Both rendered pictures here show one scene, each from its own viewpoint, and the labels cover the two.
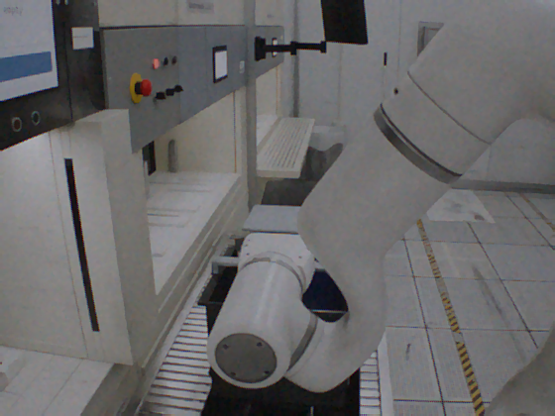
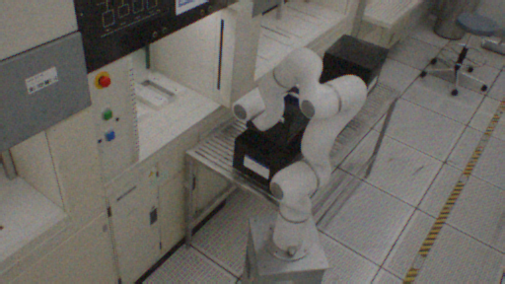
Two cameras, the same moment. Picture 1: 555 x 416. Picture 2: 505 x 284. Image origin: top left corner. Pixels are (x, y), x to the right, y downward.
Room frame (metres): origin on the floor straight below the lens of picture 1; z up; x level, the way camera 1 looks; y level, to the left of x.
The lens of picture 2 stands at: (-0.85, -0.56, 2.28)
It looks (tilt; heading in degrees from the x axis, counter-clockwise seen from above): 40 degrees down; 24
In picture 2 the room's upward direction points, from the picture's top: 7 degrees clockwise
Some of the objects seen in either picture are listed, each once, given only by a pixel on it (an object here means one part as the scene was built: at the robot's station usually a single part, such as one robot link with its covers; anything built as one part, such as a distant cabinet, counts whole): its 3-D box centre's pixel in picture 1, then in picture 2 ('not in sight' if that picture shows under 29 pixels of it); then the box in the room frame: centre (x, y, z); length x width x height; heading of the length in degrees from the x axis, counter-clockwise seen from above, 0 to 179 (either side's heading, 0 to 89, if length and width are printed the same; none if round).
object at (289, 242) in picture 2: not in sight; (290, 226); (0.33, -0.27, 0.85); 0.19 x 0.19 x 0.18
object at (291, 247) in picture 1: (276, 262); not in sight; (0.59, 0.00, 1.25); 0.11 x 0.10 x 0.07; 172
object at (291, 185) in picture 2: not in sight; (292, 192); (0.30, -0.26, 1.07); 0.19 x 0.12 x 0.24; 156
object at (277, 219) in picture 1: (285, 307); (281, 105); (0.70, -0.02, 1.11); 0.24 x 0.20 x 0.32; 82
